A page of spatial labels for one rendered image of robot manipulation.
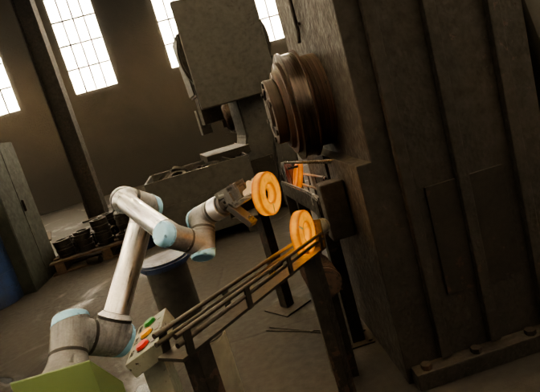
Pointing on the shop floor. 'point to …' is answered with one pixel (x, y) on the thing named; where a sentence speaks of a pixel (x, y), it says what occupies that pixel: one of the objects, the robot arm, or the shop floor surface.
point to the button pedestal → (152, 368)
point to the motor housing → (335, 308)
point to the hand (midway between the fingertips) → (264, 188)
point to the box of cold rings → (198, 186)
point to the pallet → (91, 242)
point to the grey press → (229, 71)
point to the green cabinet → (22, 226)
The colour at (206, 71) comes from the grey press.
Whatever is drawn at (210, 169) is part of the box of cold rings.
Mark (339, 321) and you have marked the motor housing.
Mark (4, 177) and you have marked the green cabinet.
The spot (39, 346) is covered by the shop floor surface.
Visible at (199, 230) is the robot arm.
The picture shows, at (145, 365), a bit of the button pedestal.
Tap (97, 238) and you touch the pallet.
